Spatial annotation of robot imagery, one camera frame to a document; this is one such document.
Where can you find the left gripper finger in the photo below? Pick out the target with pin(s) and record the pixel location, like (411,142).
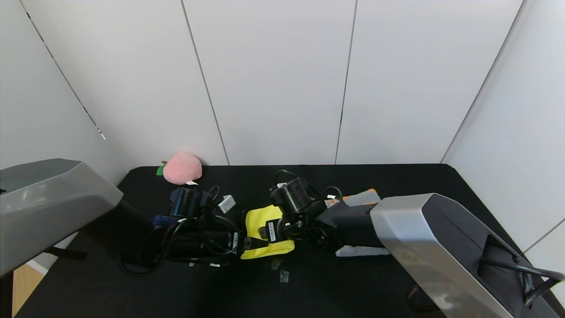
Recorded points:
(254,243)

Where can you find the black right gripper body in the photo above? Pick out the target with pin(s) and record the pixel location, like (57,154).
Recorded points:
(271,231)

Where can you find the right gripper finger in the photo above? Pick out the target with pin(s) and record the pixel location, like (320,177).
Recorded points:
(261,232)

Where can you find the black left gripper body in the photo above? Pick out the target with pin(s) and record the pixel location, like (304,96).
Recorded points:
(235,241)

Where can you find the yellow towel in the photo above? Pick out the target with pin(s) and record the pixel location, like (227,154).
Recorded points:
(269,221)

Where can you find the grey towel with orange marks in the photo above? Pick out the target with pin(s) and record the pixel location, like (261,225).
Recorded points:
(362,196)

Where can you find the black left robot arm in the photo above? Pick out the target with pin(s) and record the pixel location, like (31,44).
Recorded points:
(57,212)

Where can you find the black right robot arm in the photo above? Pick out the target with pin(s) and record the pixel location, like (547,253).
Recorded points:
(441,247)

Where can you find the tiny clear tape piece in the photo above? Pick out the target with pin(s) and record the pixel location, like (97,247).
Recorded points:
(276,263)

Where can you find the large clear tape piece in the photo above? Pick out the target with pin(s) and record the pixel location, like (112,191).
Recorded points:
(284,276)

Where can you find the pink plush peach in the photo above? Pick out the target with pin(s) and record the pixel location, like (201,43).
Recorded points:
(183,168)

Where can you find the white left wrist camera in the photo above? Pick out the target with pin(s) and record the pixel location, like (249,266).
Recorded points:
(226,203)

